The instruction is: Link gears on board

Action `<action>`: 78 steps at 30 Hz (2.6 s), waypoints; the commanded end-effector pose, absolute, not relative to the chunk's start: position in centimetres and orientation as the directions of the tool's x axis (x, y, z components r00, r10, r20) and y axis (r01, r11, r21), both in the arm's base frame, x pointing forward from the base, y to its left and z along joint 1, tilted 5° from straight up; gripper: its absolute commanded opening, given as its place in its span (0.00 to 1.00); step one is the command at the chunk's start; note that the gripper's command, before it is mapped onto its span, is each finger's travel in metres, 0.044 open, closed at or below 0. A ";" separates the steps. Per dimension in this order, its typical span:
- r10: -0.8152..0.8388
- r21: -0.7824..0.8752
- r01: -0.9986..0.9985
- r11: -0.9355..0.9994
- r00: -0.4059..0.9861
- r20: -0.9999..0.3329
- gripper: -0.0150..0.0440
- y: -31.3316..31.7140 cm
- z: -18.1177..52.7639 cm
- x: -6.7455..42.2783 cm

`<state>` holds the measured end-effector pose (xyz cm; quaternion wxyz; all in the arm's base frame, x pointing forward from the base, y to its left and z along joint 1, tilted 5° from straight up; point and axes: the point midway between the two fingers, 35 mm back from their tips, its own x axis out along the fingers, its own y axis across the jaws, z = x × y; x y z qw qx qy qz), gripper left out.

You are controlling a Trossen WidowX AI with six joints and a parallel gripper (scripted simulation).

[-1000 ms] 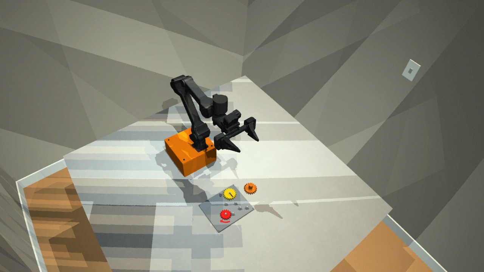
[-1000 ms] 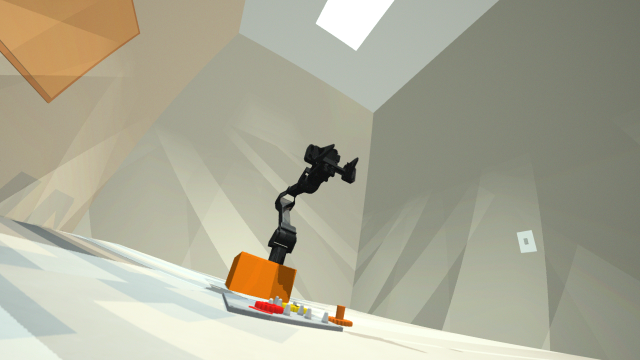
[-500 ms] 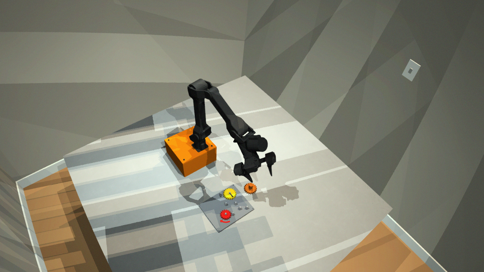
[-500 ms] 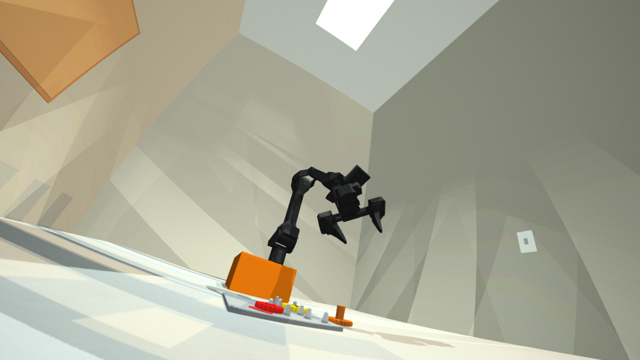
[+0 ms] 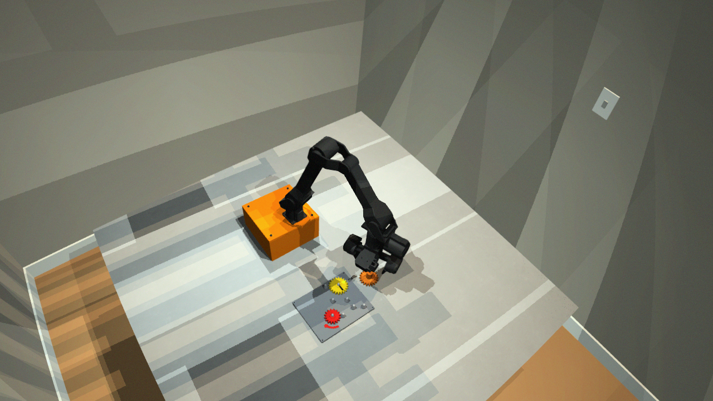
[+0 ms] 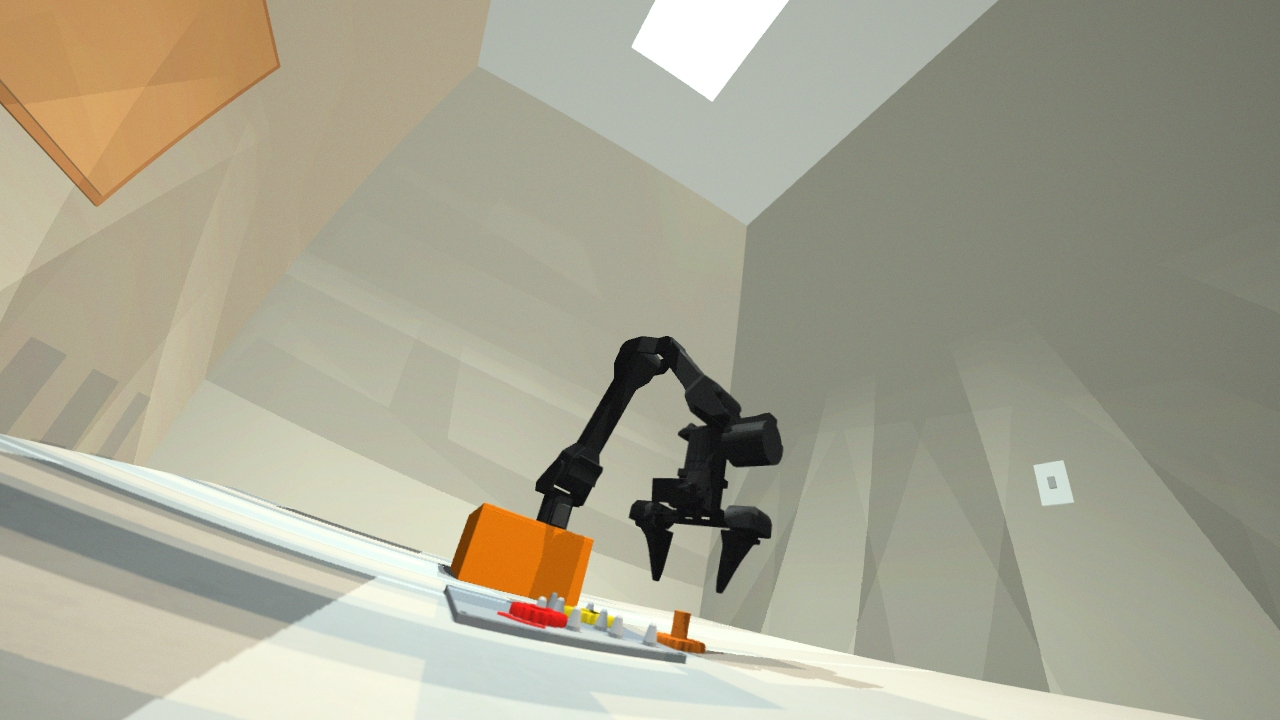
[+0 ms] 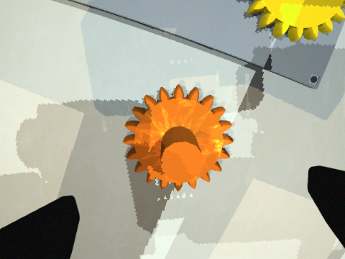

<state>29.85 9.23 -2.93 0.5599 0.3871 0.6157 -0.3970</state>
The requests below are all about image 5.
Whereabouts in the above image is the red gear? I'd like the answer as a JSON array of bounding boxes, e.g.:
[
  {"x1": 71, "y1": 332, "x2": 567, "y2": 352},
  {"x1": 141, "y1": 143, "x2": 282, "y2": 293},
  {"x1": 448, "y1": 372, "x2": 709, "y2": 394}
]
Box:
[{"x1": 324, "y1": 309, "x2": 341, "y2": 324}]

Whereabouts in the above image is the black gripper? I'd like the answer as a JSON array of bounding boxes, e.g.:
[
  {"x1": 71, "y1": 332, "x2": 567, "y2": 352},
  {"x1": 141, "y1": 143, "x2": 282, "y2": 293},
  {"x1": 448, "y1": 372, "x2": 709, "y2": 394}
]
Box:
[{"x1": 343, "y1": 234, "x2": 403, "y2": 275}]

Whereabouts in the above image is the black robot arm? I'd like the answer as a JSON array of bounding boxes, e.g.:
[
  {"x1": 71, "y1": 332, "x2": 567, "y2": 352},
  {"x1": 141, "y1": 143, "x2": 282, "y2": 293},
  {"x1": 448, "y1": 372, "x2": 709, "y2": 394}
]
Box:
[{"x1": 279, "y1": 136, "x2": 410, "y2": 272}]

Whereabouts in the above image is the orange gear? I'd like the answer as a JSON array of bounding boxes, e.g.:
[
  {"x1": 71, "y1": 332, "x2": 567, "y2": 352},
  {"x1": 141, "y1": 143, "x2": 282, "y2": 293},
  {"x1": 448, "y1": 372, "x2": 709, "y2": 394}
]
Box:
[{"x1": 359, "y1": 271, "x2": 379, "y2": 286}]

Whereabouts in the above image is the yellow gear with black stripe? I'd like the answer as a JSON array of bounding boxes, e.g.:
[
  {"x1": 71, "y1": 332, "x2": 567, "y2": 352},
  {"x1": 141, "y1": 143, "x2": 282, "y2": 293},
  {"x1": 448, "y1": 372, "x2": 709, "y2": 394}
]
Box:
[{"x1": 329, "y1": 277, "x2": 348, "y2": 295}]

